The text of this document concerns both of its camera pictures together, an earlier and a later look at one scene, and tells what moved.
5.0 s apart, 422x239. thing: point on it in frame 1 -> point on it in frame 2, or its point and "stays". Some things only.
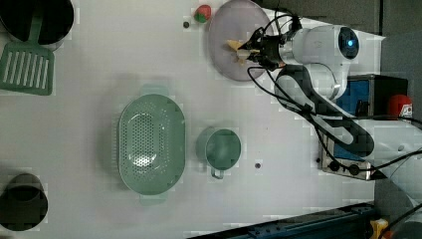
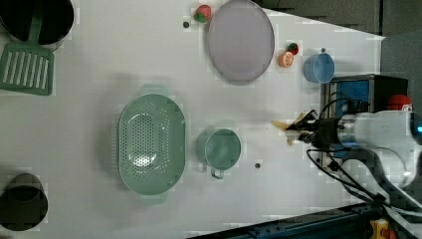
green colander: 151,143 stays
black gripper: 267,49 -> 325,135
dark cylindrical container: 24,203 stays
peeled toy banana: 235,45 -> 292,134
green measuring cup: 219,147 stays
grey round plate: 239,21 stays
